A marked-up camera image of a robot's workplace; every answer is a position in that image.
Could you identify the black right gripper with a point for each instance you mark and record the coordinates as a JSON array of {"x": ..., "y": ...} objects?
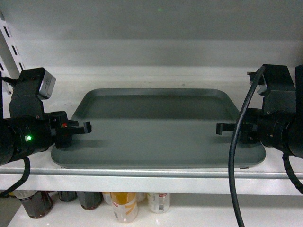
[{"x": 248, "y": 129}]

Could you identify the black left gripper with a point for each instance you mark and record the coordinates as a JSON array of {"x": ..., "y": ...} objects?
[{"x": 63, "y": 128}]

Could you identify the grey silver serving tray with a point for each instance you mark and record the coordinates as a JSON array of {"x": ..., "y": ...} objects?
[{"x": 141, "y": 128}]

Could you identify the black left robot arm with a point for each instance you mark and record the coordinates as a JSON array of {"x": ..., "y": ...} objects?
[{"x": 27, "y": 135}]

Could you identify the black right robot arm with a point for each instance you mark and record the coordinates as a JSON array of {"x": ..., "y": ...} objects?
[{"x": 277, "y": 130}]

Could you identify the dark tea bottle middle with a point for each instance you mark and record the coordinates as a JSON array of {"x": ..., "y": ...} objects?
[{"x": 89, "y": 200}]

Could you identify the dark tea bottle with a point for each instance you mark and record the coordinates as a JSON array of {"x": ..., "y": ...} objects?
[
  {"x": 36, "y": 203},
  {"x": 89, "y": 200}
]

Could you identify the white upper shelf board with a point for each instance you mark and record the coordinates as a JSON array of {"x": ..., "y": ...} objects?
[{"x": 267, "y": 178}]

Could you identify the yellow juice bottle front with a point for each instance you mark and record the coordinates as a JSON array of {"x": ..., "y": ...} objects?
[{"x": 124, "y": 206}]

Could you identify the yellow juice bottle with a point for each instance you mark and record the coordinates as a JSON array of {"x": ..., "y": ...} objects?
[
  {"x": 124, "y": 206},
  {"x": 159, "y": 202}
]

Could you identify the dark tea bottle left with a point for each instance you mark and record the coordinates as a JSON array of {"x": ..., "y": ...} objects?
[{"x": 36, "y": 203}]

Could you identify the yellow juice bottle right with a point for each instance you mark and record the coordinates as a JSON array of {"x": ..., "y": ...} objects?
[{"x": 159, "y": 202}]

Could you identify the white slotted shelf upright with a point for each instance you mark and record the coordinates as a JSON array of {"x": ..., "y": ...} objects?
[{"x": 11, "y": 63}]

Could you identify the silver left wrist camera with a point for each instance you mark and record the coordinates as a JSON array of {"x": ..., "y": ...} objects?
[{"x": 46, "y": 86}]

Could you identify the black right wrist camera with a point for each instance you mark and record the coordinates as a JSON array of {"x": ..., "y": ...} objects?
[{"x": 278, "y": 91}]

